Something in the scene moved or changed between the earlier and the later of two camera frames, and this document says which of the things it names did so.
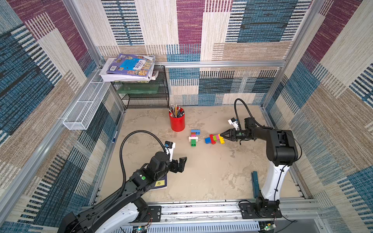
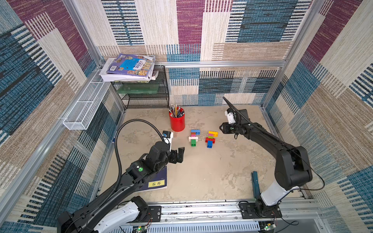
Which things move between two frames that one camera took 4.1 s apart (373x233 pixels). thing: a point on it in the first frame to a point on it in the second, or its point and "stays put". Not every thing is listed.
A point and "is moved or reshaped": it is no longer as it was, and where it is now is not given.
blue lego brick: [208, 140] is moved or reshaped
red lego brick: [212, 141] is moved or reshaped
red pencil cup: [178, 124] stays put
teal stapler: [255, 184] stays put
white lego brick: [190, 138] stays put
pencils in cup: [175, 112] stays put
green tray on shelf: [138, 89] stays put
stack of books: [129, 68] stays put
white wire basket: [86, 107] stays put
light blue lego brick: [197, 131] stays put
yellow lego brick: [221, 139] to [215, 133]
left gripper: [181, 165] to [173, 154]
